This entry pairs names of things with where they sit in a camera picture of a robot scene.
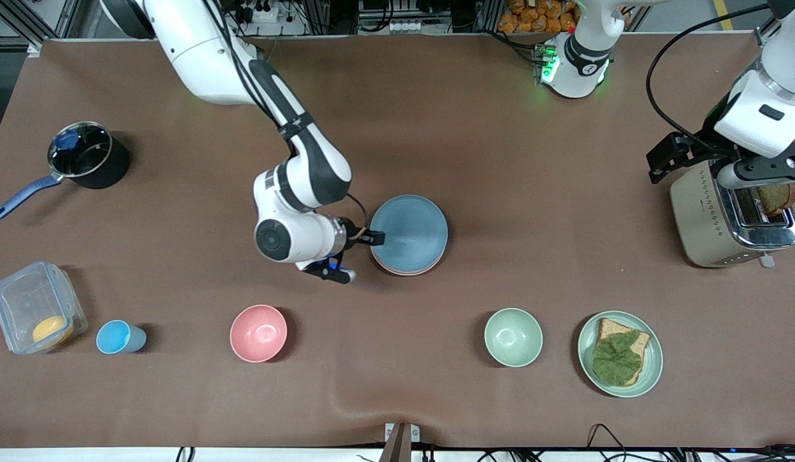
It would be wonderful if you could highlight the blue plate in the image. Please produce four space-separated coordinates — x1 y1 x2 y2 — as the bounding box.
370 194 449 273

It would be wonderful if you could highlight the pink plate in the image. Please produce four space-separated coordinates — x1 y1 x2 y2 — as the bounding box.
370 247 447 276

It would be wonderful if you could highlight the beige plate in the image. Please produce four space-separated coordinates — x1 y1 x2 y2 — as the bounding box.
375 257 444 277

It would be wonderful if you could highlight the beige chrome toaster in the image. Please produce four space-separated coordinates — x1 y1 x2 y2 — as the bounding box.
669 160 795 269

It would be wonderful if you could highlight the brown table mat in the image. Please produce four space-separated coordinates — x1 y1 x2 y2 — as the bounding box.
0 32 795 450

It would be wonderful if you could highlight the brown bread slice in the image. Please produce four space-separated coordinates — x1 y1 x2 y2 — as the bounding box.
757 183 795 217

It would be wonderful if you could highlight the pink bowl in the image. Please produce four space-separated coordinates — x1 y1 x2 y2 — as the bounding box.
229 304 288 364

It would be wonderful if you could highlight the green bowl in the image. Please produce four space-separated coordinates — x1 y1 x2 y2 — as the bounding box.
484 308 543 368

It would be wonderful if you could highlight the toast slice under lettuce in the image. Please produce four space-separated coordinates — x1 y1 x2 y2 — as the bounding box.
594 318 651 386

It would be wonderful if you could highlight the orange snack pile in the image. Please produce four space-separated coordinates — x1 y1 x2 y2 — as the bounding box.
498 0 579 34

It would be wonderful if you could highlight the green plate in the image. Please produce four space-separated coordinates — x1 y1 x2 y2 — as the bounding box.
577 311 664 398

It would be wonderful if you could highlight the green lettuce leaf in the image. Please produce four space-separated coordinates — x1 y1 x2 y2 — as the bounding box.
592 331 644 387

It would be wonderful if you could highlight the blue cup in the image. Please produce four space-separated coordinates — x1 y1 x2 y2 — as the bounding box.
96 320 148 355

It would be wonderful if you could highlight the orange round food piece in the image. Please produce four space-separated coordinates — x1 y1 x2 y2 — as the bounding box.
31 316 75 347

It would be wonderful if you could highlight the clear plastic container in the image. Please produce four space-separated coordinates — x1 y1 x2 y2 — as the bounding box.
0 261 89 355

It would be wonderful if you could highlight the metal mount bracket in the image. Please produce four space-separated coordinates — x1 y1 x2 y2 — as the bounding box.
379 422 421 462

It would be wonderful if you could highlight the black pot blue handle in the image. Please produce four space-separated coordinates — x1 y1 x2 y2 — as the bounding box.
0 121 131 221

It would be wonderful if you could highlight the black floor cable loop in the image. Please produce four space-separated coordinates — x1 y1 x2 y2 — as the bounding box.
586 423 635 462

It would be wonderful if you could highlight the aluminium frame strut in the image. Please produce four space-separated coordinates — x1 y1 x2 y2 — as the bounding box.
0 0 71 47

